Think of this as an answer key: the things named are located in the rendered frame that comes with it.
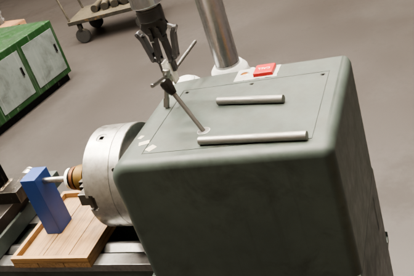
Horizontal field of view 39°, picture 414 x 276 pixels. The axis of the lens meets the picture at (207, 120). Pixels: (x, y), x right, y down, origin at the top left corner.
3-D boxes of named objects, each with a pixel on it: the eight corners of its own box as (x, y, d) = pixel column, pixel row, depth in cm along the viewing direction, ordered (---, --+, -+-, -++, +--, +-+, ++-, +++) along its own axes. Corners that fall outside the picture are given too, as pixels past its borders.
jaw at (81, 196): (112, 172, 178) (94, 194, 168) (117, 186, 180) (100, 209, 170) (82, 175, 183) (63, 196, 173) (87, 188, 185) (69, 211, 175)
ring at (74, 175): (98, 156, 187) (74, 158, 190) (85, 172, 179) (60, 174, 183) (108, 179, 191) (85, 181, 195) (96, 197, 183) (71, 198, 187)
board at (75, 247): (136, 195, 210) (132, 186, 208) (91, 267, 181) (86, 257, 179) (67, 199, 222) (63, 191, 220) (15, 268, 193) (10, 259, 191)
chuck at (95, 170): (169, 170, 200) (131, 101, 181) (141, 246, 178) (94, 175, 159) (146, 172, 204) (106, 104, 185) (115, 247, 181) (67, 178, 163)
